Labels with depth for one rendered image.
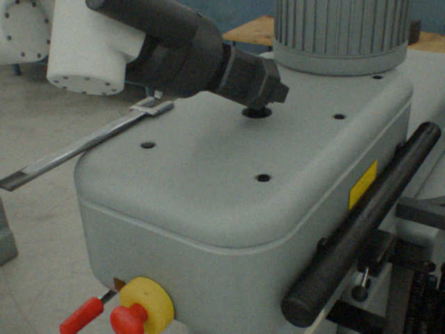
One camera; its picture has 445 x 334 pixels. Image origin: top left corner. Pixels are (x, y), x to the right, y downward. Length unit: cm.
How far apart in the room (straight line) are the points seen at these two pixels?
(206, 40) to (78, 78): 13
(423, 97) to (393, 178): 42
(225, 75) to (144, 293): 23
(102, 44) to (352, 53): 41
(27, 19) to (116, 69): 12
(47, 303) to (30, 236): 72
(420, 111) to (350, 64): 31
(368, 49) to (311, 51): 8
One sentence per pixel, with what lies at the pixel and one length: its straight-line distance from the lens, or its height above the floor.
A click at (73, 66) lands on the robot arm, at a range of 47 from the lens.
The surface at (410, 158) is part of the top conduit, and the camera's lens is 77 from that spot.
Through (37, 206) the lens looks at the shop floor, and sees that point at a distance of 429.
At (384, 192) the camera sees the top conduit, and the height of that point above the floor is 180.
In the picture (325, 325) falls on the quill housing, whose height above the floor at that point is 156.
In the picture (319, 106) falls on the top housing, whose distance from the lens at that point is 69.
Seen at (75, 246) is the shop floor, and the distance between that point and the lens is 376.
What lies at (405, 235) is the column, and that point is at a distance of 113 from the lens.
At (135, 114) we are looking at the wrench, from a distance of 67.
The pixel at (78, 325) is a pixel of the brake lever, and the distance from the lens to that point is 67.
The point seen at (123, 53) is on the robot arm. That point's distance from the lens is 49.
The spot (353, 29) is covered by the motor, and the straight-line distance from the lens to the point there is 78.
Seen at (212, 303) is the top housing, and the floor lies 179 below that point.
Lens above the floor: 215
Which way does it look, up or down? 29 degrees down
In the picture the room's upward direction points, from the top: 2 degrees counter-clockwise
